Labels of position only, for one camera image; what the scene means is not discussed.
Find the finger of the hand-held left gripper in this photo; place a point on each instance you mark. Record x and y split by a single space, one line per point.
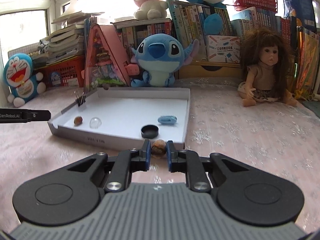
40 115

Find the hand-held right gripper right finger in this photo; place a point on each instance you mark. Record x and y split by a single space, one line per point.
169 160

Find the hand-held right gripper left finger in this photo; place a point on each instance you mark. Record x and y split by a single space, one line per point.
148 160

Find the oval brown nut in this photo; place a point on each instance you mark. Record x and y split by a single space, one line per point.
158 150

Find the black round cap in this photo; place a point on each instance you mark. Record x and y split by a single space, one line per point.
150 132

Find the white cardboard tray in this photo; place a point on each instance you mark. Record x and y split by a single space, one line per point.
120 112

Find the small black binder clip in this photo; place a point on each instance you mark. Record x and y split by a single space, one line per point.
81 101

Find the blue robot cat plush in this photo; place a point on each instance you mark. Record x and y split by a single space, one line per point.
18 72

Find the large red plastic basket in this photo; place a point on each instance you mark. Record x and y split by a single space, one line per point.
72 70

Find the grey grid board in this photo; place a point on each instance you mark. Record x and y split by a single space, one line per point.
25 48

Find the crumpled silver bag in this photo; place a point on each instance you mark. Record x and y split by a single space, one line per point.
46 45

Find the small brown knob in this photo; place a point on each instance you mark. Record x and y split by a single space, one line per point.
105 87

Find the pink snowflake tablecloth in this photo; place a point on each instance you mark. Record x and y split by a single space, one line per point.
237 135

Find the stack of paper books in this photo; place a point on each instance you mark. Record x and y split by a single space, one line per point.
65 40

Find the pink triangular dollhouse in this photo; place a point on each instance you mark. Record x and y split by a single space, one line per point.
105 55

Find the wooden drawer unit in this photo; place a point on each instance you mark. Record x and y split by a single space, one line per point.
195 71

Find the blue upright folders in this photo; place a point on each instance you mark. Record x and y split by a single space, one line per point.
87 30

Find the blue alien plush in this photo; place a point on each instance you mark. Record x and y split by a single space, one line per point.
157 55

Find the brown-haired doll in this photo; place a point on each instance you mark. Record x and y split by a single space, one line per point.
260 80

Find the white printed carton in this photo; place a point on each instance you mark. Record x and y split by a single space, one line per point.
222 48

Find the row of tall upright books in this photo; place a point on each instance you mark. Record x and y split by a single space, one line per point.
190 20

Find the pink white rabbit plush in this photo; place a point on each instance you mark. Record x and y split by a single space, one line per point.
147 5

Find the row of colourful thin books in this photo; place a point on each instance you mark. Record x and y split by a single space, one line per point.
305 55

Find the blue carton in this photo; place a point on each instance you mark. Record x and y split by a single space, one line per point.
303 5

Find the white window frame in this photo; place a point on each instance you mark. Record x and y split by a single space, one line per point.
52 5

